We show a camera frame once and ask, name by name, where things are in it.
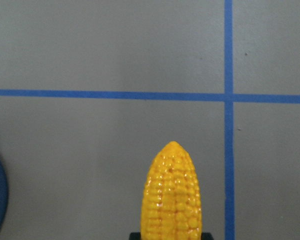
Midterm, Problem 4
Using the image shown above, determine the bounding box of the yellow corn cob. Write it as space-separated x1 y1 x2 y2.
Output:
140 141 202 240

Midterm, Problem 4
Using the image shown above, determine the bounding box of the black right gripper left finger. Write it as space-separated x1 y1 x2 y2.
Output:
129 232 142 240

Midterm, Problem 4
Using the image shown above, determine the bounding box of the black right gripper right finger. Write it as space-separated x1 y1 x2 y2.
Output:
201 232 214 240

